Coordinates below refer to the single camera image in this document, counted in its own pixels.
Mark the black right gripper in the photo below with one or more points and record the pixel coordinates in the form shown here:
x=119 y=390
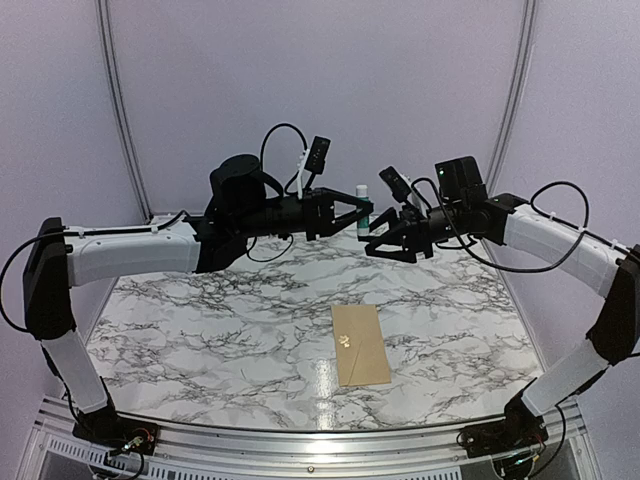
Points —
x=394 y=239

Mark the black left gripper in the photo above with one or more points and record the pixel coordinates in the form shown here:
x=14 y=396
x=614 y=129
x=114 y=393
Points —
x=326 y=223

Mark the white green glue stick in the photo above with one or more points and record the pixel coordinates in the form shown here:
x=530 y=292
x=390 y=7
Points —
x=363 y=220

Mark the brown kraft paper envelope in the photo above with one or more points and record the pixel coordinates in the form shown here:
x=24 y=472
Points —
x=359 y=345

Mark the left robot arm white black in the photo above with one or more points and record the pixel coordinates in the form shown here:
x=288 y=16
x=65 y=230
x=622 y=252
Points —
x=62 y=258

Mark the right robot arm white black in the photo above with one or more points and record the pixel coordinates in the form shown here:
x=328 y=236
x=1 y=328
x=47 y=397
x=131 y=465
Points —
x=606 y=270

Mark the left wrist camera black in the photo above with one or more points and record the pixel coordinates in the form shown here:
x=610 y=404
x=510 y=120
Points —
x=317 y=153

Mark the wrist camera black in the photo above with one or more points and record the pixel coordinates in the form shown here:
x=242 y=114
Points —
x=460 y=180
x=317 y=153

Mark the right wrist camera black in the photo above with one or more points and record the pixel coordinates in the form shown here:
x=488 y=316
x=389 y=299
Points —
x=460 y=180

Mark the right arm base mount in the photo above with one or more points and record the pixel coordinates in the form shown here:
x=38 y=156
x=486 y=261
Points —
x=494 y=438

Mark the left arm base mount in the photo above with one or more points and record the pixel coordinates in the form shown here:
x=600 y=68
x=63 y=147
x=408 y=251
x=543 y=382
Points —
x=120 y=434

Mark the aluminium table front rail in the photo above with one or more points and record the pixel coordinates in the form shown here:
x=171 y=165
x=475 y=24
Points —
x=194 y=451

